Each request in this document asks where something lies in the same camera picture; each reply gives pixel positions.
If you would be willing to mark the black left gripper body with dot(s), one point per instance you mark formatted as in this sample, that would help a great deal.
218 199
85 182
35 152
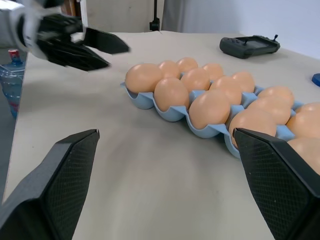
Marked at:
60 27

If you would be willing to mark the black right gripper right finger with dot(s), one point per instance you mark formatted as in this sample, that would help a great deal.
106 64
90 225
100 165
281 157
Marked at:
280 190

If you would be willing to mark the brown egg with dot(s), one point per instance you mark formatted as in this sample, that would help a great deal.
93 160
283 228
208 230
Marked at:
226 88
196 78
306 152
277 93
187 63
245 80
312 107
143 77
209 107
272 110
170 68
214 69
303 125
252 122
171 93

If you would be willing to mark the blue water jug red cap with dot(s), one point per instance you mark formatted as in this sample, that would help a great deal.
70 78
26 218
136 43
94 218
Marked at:
12 85

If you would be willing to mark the black stand pole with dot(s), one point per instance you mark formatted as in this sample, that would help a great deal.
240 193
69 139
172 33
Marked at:
155 15

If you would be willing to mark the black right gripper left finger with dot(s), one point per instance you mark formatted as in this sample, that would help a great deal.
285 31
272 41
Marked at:
45 195

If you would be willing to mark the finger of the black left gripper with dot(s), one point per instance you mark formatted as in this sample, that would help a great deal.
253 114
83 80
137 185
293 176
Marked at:
107 43
75 57

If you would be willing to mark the blue round object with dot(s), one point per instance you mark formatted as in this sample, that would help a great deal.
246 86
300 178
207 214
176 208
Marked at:
316 80

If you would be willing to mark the light blue egg tray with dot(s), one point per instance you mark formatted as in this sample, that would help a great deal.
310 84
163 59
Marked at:
172 115

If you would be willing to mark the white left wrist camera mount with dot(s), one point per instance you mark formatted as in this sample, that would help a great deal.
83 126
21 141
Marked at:
30 27

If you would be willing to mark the black remote controller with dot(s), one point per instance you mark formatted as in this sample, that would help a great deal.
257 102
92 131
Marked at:
250 46

